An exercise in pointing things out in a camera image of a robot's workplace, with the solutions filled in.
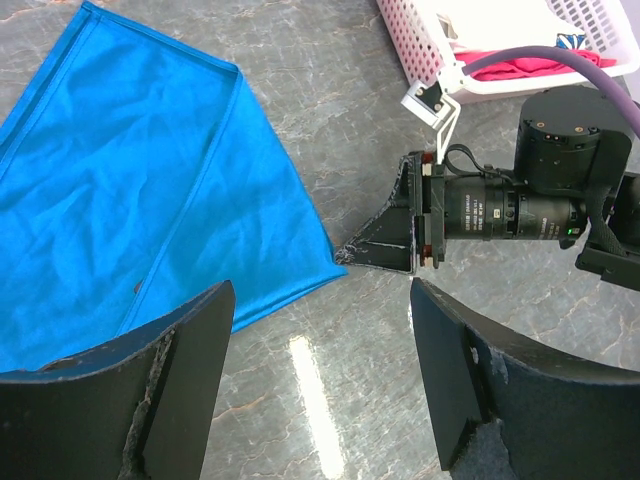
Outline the white folded shirt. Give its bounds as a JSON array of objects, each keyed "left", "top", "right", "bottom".
[{"left": 434, "top": 0, "right": 586, "bottom": 54}]

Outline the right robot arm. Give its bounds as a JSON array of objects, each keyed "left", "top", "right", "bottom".
[{"left": 335, "top": 86, "right": 639, "bottom": 290}]

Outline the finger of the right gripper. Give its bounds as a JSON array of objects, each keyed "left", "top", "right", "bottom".
[{"left": 334, "top": 155, "right": 415, "bottom": 274}]

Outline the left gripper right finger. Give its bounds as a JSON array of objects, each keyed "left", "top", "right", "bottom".
[{"left": 410, "top": 279, "right": 639, "bottom": 479}]

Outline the pink folded cloth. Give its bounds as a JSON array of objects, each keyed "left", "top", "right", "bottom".
[{"left": 455, "top": 50, "right": 617, "bottom": 82}]

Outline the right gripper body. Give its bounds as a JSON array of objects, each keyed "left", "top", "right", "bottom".
[{"left": 418, "top": 144, "right": 608, "bottom": 266}]

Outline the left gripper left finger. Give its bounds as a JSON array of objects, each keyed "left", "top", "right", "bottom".
[{"left": 1, "top": 281, "right": 235, "bottom": 479}]

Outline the white plastic basket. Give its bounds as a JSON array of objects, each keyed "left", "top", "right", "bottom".
[{"left": 378, "top": 1, "right": 639, "bottom": 104}]

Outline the blue cloth napkin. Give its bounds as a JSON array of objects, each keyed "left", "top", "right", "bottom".
[{"left": 1, "top": 2, "right": 345, "bottom": 371}]

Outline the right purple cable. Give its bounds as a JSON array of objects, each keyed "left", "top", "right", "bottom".
[{"left": 462, "top": 45, "right": 640, "bottom": 136}]

